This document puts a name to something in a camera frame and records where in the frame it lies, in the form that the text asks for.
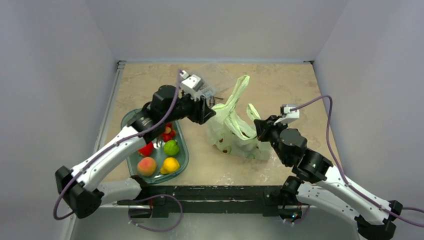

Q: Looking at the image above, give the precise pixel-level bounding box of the teal plastic tray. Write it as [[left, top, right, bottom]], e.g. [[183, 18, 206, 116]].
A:
[[120, 108, 189, 185]]

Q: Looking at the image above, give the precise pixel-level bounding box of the green plastic bag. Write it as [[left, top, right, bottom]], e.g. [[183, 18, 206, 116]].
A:
[[205, 75, 272, 161]]

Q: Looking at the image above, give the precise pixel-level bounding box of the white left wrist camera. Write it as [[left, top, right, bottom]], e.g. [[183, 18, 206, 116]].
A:
[[179, 70, 214, 101]]

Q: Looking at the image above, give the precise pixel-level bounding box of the orange fake peach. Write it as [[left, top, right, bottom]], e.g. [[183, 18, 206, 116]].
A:
[[137, 157, 157, 177]]

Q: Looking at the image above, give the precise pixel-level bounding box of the red fake lychee bunch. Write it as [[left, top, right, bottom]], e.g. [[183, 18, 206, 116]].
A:
[[160, 122, 177, 143]]

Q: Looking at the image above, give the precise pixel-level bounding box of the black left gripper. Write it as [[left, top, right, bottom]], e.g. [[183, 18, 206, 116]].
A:
[[163, 89, 215, 124]]

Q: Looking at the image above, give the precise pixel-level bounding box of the black aluminium base frame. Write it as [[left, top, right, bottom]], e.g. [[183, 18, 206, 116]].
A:
[[61, 61, 370, 240]]

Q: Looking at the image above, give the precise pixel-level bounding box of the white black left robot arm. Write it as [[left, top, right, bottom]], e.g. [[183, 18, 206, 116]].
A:
[[53, 85, 216, 220]]

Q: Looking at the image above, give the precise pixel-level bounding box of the clear plastic screw box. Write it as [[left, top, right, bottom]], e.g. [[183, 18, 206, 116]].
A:
[[196, 63, 236, 98]]

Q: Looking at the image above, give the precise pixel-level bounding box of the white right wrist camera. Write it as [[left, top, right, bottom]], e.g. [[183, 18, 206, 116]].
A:
[[273, 104, 300, 126]]

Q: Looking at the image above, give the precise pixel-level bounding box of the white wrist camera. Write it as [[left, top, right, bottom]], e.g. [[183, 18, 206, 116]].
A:
[[179, 70, 214, 101], [273, 104, 300, 126]]

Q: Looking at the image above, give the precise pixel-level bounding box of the yellow fake lemon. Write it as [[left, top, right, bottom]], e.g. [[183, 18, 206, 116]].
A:
[[159, 157, 181, 175]]

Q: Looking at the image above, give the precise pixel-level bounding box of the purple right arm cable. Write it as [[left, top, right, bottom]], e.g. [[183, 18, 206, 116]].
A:
[[283, 95, 424, 227]]

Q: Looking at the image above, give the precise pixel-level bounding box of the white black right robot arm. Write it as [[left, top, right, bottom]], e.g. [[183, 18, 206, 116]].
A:
[[253, 115, 403, 240]]

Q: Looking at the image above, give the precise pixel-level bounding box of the green fake guava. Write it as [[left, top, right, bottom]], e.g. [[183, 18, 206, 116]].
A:
[[163, 140, 180, 156]]

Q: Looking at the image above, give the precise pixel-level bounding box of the red fake apple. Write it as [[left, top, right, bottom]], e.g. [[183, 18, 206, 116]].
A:
[[137, 142, 155, 157]]

